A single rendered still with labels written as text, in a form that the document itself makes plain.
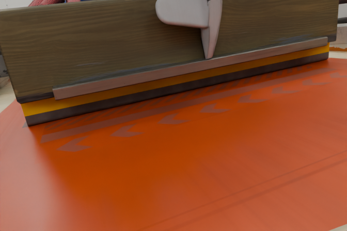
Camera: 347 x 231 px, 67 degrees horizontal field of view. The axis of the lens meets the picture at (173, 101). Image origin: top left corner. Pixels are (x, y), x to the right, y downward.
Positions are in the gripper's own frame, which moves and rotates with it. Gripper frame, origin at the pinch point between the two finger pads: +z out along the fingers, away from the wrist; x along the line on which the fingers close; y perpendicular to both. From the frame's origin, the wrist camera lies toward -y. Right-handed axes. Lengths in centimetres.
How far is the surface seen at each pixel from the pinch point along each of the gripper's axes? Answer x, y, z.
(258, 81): 2.7, -4.7, 4.9
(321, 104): 11.9, -2.9, 4.8
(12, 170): 8.5, 17.9, 4.1
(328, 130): 15.2, 0.5, 4.6
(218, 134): 11.7, 5.7, 4.5
